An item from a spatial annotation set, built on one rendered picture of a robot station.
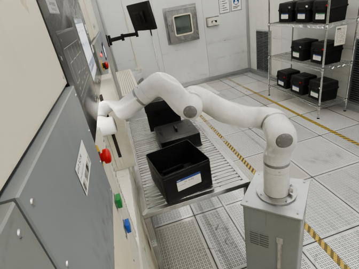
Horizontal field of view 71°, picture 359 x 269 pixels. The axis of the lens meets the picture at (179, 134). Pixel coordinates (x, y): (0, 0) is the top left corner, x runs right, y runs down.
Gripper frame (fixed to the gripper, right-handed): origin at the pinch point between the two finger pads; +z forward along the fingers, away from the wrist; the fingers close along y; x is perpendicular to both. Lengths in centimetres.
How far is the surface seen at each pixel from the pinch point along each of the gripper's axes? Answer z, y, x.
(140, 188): -34, 7, -45
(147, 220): -33, -15, -49
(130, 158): -32.3, 15.1, -28.7
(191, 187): -60, -11, -41
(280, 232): -93, -41, -59
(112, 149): -24.8, 15.0, -20.1
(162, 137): -56, 43, -35
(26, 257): -31, -100, 31
